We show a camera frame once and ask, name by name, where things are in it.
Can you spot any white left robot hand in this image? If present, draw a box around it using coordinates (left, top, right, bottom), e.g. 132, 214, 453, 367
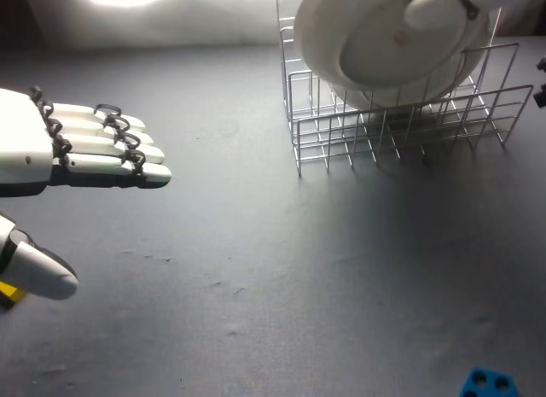
0, 85, 173, 301

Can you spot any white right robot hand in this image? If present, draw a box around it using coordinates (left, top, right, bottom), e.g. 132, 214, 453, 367
403, 0, 507, 33

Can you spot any white plate with dark rim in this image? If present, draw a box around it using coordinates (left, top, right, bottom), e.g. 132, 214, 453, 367
293, 0, 487, 90
330, 12, 492, 109

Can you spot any yellow rectangular block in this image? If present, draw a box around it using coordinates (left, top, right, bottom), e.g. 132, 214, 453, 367
0, 280, 26, 309

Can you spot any white fabric sheet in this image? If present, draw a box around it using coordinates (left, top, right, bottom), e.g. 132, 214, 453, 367
23, 0, 299, 52

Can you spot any grey table cloth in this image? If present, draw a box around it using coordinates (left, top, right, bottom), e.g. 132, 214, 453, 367
0, 33, 546, 397

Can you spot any blue pentagon block with holes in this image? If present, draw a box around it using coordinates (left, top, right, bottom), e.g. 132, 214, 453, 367
458, 366, 520, 397

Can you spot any silver wire dish rack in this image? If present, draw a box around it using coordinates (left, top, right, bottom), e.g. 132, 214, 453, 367
276, 0, 535, 178

